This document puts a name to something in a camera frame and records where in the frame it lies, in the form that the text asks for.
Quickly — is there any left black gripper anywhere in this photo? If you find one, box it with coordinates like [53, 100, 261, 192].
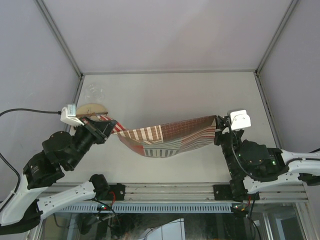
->
[67, 114, 118, 169]

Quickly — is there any round wooden plate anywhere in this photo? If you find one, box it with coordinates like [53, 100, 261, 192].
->
[76, 103, 109, 122]

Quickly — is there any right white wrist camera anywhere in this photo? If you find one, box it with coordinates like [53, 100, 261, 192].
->
[227, 109, 252, 131]

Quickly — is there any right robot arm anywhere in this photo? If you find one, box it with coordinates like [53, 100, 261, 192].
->
[213, 114, 320, 202]

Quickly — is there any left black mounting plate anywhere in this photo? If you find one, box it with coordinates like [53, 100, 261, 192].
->
[106, 183, 126, 201]

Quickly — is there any brown wooden knife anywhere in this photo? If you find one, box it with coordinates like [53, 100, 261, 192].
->
[76, 111, 108, 118]

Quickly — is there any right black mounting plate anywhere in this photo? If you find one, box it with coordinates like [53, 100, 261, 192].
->
[213, 184, 233, 201]

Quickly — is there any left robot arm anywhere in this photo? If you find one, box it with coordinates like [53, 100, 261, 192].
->
[0, 117, 117, 235]

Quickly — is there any clear glass cup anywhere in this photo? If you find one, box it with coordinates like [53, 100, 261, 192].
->
[84, 82, 105, 104]

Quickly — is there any perforated blue cable tray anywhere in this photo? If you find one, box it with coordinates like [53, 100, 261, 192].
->
[58, 202, 232, 214]

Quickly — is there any patchwork striped placemat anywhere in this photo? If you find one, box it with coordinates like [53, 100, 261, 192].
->
[82, 114, 221, 158]

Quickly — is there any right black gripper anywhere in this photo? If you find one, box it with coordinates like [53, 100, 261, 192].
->
[214, 115, 243, 178]

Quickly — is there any aluminium front rail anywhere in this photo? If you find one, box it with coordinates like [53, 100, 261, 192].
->
[123, 182, 308, 203]

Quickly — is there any black mounting plate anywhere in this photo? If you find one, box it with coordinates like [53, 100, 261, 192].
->
[213, 184, 233, 201]
[106, 183, 126, 201]

